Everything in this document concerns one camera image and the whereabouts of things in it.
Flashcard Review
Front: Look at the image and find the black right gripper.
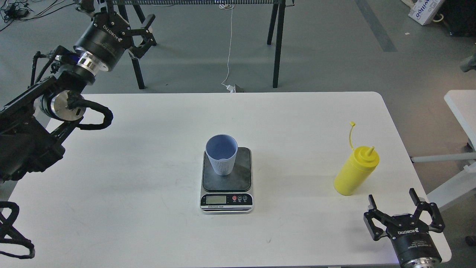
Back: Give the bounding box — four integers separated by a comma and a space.
364, 188, 446, 268

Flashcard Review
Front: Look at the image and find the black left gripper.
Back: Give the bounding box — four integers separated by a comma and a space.
74, 0, 157, 71

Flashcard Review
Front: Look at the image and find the yellow squeeze bottle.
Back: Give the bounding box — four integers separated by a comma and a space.
334, 121, 380, 196

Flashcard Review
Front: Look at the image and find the blue plastic cup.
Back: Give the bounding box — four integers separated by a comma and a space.
205, 134, 238, 176

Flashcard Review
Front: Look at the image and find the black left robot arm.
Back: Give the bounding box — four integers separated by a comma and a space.
1, 0, 160, 183

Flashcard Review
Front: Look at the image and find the black digital kitchen scale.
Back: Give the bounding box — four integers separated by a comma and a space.
199, 147, 255, 215

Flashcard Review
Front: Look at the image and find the white side table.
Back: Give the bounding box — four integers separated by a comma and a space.
411, 89, 476, 213

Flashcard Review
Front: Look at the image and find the black trestle table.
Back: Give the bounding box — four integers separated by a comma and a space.
97, 0, 295, 90

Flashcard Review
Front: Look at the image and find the white cardboard box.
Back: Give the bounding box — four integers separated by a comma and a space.
408, 0, 445, 26

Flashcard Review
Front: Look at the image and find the white power cable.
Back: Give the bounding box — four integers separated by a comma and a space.
219, 0, 236, 93

